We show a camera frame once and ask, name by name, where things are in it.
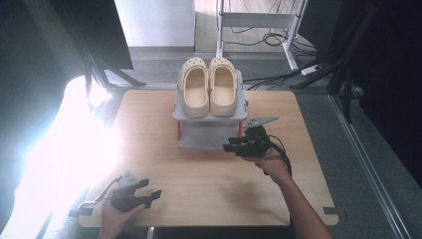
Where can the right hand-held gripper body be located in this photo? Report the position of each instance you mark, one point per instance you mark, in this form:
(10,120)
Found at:
(255,144)

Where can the white cabinet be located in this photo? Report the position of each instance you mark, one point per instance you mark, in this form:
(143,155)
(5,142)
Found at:
(154,21)

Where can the person's left hand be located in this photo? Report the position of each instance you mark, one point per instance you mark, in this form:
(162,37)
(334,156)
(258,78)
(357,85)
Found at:
(116,222)

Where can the black monitor panel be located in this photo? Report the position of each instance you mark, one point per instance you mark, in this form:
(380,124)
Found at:
(99,30)

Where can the black tripod stand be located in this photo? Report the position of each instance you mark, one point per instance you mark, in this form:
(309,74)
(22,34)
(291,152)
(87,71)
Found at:
(99,74)

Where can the dark curtain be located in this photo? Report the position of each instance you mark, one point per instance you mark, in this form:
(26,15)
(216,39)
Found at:
(394,83)

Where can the white metal stand frame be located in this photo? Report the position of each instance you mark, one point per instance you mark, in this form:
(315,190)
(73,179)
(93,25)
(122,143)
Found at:
(258,20)

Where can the grey shoe rack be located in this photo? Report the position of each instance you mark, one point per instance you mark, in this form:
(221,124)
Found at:
(202,136)

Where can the cream clog shoe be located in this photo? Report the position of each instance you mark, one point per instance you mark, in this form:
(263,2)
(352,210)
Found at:
(223,86)
(195,87)

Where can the white power strip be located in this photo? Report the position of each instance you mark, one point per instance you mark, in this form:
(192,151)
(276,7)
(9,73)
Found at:
(310,69)

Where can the black metal stand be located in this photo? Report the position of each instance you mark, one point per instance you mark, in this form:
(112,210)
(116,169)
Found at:
(341,49)

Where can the metal floor rail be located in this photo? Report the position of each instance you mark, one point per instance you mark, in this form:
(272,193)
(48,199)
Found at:
(375,172)

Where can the person's right hand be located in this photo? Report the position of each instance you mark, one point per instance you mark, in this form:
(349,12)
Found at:
(270,166)

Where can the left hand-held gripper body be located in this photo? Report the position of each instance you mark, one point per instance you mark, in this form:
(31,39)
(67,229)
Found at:
(124,197)

